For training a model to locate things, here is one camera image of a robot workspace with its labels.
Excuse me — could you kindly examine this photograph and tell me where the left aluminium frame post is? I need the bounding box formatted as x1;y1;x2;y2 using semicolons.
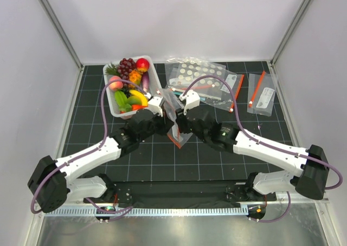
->
38;0;83;69

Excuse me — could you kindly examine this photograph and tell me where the orange toy carrot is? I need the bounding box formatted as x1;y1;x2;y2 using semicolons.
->
132;105;145;111

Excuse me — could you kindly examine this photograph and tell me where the yellow green toy mango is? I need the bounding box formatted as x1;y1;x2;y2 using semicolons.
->
127;89;148;107

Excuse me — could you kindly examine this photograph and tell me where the green toy pepper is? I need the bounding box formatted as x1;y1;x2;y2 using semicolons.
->
114;90;127;112

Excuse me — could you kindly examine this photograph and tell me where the slotted metal cable duct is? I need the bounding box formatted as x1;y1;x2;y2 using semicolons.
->
46;205;248;217

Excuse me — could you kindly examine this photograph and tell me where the zip bag with dotted sheet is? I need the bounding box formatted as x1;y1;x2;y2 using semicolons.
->
164;57;226;101

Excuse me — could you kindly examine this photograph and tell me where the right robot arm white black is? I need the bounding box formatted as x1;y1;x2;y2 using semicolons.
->
175;107;329;200

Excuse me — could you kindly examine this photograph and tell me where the red yellow toy apple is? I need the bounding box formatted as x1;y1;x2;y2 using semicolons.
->
136;57;150;73

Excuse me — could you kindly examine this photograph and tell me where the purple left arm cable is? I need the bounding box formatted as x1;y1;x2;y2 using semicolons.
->
30;79;149;221

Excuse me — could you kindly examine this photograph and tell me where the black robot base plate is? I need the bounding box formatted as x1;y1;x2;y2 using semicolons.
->
91;180;277;209

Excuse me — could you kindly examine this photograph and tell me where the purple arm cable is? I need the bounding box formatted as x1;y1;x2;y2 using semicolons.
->
30;79;149;221
185;75;343;223

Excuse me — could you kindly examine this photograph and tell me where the orange toy pineapple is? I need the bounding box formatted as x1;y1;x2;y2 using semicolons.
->
128;69;143;85

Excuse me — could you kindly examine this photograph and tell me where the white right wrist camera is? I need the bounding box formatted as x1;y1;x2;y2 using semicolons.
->
179;90;200;115

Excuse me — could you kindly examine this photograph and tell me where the clear zip bag orange zipper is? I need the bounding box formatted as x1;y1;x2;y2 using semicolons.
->
160;89;192;148

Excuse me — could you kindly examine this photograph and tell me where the zip bag orange zipper right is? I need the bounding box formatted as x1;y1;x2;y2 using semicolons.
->
247;71;277;116

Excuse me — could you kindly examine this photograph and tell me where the aluminium frame post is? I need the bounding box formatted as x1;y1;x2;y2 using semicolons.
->
270;0;313;68
38;0;83;69

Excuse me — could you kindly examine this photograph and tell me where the purple toy eggplant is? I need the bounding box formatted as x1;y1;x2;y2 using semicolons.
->
142;72;150;92

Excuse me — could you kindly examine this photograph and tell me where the purple toy grape bunch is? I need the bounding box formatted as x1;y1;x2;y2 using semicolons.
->
117;58;136;80

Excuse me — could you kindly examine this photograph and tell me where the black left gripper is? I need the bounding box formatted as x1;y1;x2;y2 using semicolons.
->
138;108;174;142

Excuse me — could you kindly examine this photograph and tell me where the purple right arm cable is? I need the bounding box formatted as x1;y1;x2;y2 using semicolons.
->
185;75;343;223

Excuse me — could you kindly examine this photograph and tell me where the right aluminium frame post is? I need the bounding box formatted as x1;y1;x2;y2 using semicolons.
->
270;0;313;68

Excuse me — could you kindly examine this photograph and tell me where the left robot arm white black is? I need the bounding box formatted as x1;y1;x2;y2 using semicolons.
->
28;109;174;213

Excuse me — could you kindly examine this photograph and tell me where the pink toy peach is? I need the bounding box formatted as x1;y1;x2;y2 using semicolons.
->
108;76;124;92

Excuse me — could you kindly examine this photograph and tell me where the white perforated plastic basket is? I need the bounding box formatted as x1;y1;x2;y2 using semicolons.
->
103;55;162;119

